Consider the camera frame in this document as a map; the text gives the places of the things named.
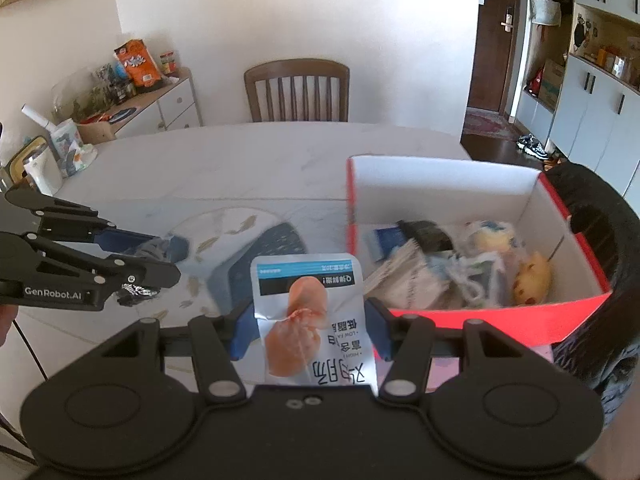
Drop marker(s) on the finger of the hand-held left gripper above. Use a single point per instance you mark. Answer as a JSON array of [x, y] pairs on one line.
[[75, 285], [120, 240]]

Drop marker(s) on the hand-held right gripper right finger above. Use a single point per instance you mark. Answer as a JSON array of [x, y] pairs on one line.
[[380, 330]]

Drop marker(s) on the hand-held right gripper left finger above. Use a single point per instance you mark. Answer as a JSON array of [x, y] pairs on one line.
[[242, 332]]

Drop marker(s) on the silver snack packet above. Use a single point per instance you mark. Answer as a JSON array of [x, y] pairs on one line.
[[405, 280]]

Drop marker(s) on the dark foil snack packet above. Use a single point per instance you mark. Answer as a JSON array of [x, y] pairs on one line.
[[140, 294]]

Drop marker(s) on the white chicken sausage packet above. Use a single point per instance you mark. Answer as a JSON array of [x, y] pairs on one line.
[[310, 310]]

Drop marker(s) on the black packet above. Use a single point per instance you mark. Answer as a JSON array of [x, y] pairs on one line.
[[425, 234]]

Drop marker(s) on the red cardboard box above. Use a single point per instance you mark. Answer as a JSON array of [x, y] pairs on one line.
[[500, 322]]

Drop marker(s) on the bread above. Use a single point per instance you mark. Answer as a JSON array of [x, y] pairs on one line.
[[492, 237]]

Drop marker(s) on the yellow plush toy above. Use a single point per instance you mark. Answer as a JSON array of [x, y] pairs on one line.
[[535, 275]]

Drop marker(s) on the white kettle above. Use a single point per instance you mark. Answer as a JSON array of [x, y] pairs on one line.
[[45, 175]]

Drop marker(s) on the white printed plastic bag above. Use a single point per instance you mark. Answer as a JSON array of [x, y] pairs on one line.
[[70, 150]]

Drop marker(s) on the small brown cardboard box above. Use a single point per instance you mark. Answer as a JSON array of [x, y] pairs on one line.
[[97, 132]]

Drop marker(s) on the round blue coaster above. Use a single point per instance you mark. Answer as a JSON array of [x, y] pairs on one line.
[[122, 114]]

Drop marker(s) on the yellow rimmed container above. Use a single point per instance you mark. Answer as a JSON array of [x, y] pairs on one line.
[[17, 160]]

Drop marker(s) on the white side cabinet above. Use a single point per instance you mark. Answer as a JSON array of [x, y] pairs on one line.
[[172, 105]]

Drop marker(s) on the white lint roller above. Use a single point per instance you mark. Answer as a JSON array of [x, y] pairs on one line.
[[37, 116]]

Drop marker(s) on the dark glass jar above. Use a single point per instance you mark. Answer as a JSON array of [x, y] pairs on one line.
[[124, 90]]

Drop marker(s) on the clear plastic container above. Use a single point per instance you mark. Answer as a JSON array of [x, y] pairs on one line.
[[75, 90]]

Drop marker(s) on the orange snack bag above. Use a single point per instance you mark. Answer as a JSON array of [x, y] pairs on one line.
[[137, 65]]

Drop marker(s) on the red lid jar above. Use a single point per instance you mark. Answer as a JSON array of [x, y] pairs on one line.
[[168, 64]]

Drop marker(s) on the patterned doormat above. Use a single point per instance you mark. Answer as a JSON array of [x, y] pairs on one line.
[[487, 122]]

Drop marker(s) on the black white sneaker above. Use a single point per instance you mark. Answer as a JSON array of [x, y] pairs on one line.
[[532, 146]]

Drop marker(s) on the black padded jacket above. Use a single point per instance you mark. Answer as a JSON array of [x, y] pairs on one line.
[[615, 270]]

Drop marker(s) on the brown wooden chair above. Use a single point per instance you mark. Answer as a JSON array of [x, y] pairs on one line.
[[295, 67]]

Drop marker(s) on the dark brown door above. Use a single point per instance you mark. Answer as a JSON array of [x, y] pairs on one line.
[[492, 60]]

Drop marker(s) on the red bag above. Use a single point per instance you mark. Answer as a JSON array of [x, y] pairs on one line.
[[536, 81]]

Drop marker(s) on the printed cardboard carton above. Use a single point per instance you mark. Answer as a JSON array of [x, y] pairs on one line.
[[551, 85]]

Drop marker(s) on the silver door lock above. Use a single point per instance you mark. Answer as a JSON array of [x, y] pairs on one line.
[[507, 20]]

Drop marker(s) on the black hanging ornament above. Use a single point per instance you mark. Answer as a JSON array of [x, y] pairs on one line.
[[580, 32]]

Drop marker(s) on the hanging grey tote bag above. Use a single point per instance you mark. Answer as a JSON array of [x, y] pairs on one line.
[[545, 9]]

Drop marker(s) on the grey wooden wall cabinet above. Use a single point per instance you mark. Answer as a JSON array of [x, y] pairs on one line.
[[585, 110]]

